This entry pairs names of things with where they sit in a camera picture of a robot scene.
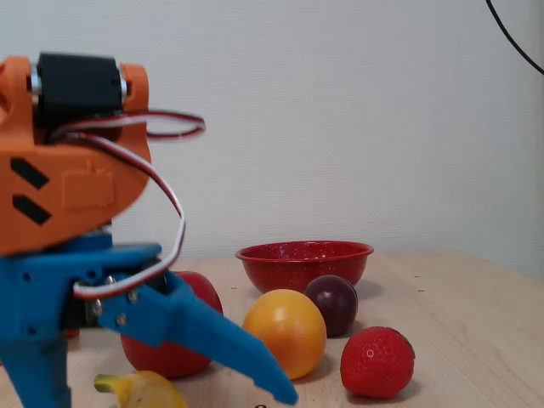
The red toy apple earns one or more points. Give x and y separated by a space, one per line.
170 361

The orange toy fruit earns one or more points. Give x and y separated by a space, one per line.
293 327

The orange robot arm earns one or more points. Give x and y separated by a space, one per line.
85 187

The red speckled bowl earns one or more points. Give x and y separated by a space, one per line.
297 268

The yellow toy banana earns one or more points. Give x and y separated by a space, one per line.
149 393

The dark purple toy plum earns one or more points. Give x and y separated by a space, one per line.
338 308

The red toy strawberry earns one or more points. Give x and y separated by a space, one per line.
376 363

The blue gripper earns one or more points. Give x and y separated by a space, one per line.
51 272

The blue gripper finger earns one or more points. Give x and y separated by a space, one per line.
221 340

